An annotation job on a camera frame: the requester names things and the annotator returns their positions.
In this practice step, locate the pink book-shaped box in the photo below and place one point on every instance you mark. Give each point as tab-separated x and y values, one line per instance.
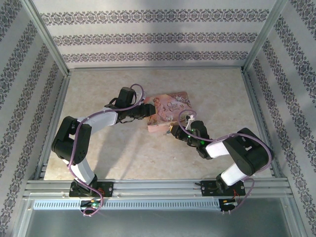
170	106

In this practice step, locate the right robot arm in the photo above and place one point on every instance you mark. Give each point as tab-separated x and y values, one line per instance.
249	153

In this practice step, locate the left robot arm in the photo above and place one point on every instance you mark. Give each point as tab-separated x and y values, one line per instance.
69	145

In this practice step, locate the small right controller board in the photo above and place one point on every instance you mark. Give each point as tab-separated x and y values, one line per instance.
228	202

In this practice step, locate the small controller board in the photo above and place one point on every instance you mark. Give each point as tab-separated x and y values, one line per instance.
228	202
92	204

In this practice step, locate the grey metal sheet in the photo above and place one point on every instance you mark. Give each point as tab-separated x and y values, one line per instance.
158	224

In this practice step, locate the small left controller board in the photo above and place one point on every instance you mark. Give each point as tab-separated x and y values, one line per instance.
92	204

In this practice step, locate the aluminium frame rail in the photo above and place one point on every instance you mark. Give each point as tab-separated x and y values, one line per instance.
261	123
53	123
158	68

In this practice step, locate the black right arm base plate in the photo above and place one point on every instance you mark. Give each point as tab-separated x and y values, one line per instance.
206	188

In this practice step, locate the aluminium front rail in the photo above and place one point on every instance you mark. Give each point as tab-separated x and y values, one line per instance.
158	188

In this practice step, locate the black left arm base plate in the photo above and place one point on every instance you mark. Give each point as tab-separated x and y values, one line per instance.
108	188

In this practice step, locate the aluminium corner post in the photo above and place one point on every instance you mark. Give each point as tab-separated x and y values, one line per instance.
47	39
264	34

